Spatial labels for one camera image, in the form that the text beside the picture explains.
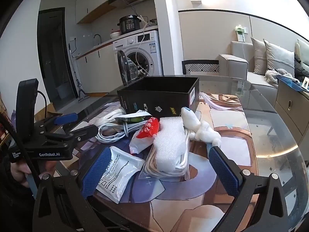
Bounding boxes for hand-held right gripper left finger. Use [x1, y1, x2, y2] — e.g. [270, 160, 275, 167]
[32, 147, 114, 232]

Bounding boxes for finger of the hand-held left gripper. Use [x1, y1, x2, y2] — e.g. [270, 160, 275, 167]
[34, 112, 79, 136]
[46, 124, 99, 148]

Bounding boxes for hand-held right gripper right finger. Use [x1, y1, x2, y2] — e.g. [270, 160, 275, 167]
[208, 146, 290, 232]

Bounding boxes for white plush toy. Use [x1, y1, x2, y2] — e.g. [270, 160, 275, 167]
[181, 107, 222, 147]

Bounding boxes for green snack packet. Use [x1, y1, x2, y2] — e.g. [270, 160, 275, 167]
[115, 110, 151, 124]

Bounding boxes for red and white packet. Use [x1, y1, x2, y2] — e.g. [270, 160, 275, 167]
[129, 117, 160, 154]

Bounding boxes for black cardboard box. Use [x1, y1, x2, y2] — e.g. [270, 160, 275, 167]
[117, 77, 200, 116]

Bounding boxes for person's left hand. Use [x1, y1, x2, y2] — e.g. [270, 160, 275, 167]
[10, 161, 34, 187]

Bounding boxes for brown cardboard box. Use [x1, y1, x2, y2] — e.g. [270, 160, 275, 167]
[36, 101, 64, 124]

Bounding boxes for white printed sachet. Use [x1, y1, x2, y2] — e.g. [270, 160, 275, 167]
[96, 146, 145, 204]

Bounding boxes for flat mop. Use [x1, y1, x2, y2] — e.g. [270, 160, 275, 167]
[68, 43, 90, 103]

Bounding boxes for dark door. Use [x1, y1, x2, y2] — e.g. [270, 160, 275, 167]
[37, 7, 75, 107]

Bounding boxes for kitchen counter unit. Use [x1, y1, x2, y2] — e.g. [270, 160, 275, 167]
[72, 25, 160, 97]

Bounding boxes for beige cabinet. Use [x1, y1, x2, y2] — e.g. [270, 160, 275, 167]
[274, 78, 309, 138]

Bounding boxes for beige sofa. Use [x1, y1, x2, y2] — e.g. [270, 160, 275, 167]
[218, 40, 309, 102]

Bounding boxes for grey fluffy cloth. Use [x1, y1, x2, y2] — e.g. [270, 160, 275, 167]
[264, 68, 294, 87]

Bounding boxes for black patterned chair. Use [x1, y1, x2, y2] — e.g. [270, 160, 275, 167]
[182, 60, 220, 75]

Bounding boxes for white washing machine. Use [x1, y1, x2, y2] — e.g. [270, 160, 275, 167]
[112, 30, 163, 84]

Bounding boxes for blue flat sheet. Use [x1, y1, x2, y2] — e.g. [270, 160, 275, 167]
[276, 74, 309, 92]

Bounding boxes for black pressure cooker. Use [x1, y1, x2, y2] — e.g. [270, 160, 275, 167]
[117, 16, 141, 35]

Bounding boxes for beige cushion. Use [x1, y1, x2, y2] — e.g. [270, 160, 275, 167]
[250, 37, 267, 75]

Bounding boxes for grey cushion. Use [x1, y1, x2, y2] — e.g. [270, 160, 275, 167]
[263, 39, 295, 78]

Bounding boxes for black jacket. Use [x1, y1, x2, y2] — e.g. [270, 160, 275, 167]
[293, 53, 309, 81]

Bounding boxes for pale green cushion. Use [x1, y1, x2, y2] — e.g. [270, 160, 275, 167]
[296, 39, 309, 66]

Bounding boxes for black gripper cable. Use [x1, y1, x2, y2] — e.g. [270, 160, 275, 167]
[37, 90, 48, 117]

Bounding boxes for clear bag of white cords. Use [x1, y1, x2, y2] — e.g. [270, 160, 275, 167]
[140, 126, 194, 180]

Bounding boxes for white power cord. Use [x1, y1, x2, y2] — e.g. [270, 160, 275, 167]
[134, 16, 149, 76]

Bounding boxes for white wall cupboards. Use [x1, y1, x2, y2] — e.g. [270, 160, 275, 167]
[76, 0, 153, 25]

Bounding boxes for white wall control panel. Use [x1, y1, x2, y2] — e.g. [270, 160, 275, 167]
[234, 25, 248, 43]

